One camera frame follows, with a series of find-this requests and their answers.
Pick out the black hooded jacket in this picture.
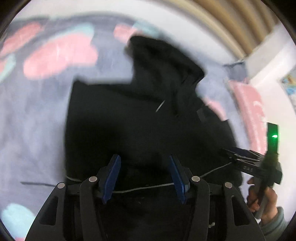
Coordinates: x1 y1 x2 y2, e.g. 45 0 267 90
65 36 242 240

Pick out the grey right sleeve forearm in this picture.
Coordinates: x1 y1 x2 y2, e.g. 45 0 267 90
259 207 289 241

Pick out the person's right hand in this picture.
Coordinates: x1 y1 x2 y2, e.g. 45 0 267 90
247 177 278 225

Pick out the colourful floor mat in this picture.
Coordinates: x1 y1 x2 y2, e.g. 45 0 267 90
280 68 296 108

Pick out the grey pink patterned bedsheet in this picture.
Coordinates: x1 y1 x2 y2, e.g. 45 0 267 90
1 15 265 240

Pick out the beige striped curtain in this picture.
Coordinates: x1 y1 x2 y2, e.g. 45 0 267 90
167 0 280 59

